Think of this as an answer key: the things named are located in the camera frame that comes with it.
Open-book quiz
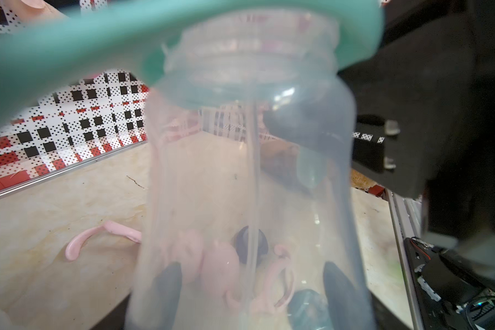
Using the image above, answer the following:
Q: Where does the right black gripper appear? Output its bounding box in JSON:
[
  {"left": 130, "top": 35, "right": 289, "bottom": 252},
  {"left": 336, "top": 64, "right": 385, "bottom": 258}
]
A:
[{"left": 340, "top": 1, "right": 495, "bottom": 239}]

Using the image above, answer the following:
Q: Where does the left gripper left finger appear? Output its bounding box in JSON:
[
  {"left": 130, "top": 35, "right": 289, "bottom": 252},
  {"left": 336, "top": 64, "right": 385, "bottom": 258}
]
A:
[{"left": 140, "top": 261, "right": 182, "bottom": 329}]

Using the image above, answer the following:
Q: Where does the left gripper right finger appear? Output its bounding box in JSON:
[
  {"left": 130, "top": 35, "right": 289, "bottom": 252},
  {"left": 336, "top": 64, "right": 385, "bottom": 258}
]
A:
[{"left": 323, "top": 261, "right": 374, "bottom": 330}]

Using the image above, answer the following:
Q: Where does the teal nipple ring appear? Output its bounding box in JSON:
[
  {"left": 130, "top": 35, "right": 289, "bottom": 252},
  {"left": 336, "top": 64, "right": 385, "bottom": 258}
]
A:
[{"left": 287, "top": 288, "right": 335, "bottom": 330}]

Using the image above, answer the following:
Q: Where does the clear baby bottle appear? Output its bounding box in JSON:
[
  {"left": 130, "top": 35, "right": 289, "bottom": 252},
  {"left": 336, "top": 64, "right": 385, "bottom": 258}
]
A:
[{"left": 125, "top": 9, "right": 370, "bottom": 329}]

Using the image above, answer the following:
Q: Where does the mint green bottle handle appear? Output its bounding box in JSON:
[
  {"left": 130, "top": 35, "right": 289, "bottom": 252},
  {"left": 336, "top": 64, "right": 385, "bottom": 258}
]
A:
[{"left": 0, "top": 1, "right": 385, "bottom": 128}]

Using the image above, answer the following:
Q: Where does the pink bottle cap near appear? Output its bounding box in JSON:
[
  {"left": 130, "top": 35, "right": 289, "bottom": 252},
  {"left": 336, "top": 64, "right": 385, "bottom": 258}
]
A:
[{"left": 200, "top": 241, "right": 240, "bottom": 298}]

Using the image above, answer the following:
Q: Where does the brown plush toy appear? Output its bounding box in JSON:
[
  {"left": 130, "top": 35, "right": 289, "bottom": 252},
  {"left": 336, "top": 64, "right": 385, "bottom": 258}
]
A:
[{"left": 260, "top": 140, "right": 298, "bottom": 182}]

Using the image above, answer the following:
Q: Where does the pink bottle handle far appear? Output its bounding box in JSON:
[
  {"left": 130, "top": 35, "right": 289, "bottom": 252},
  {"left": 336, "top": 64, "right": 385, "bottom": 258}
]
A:
[{"left": 64, "top": 220, "right": 143, "bottom": 263}]

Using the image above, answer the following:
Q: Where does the pink bottle handle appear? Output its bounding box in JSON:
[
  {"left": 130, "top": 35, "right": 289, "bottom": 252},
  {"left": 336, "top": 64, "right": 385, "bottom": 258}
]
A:
[
  {"left": 248, "top": 244, "right": 296, "bottom": 315},
  {"left": 64, "top": 220, "right": 143, "bottom": 263}
]

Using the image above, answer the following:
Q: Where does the pink bottle handle near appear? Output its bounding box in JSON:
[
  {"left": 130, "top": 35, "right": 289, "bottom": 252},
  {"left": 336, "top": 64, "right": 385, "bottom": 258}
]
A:
[{"left": 248, "top": 244, "right": 296, "bottom": 315}]

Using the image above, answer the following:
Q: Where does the purple nipple ring left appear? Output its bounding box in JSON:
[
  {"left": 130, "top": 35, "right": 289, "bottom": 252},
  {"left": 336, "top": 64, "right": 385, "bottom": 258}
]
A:
[{"left": 232, "top": 225, "right": 270, "bottom": 265}]

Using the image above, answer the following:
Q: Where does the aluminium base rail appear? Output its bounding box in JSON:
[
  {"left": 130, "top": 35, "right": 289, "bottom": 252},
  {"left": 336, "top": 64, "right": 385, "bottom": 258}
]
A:
[{"left": 386, "top": 189, "right": 424, "bottom": 330}]

